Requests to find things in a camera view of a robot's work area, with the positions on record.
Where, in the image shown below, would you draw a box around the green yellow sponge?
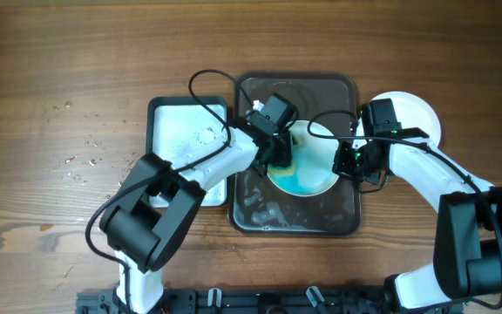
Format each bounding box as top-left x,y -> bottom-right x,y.
281,131 -> 303,174

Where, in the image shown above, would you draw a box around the white stained plate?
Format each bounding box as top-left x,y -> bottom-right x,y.
373,91 -> 442,146
267,120 -> 339,197

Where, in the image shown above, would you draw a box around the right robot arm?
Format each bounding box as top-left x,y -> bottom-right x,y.
333,99 -> 502,312

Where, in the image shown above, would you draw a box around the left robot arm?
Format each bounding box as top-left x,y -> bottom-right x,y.
95,93 -> 299,313

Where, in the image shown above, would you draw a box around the small black water tray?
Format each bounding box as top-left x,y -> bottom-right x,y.
145,95 -> 229,208

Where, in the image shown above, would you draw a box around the right black cable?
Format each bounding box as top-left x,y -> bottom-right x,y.
306,108 -> 502,311

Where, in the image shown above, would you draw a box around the black cable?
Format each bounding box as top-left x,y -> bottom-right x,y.
306,108 -> 502,311
84,68 -> 256,314

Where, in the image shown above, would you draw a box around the left black cable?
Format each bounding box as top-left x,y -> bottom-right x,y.
84,68 -> 256,314

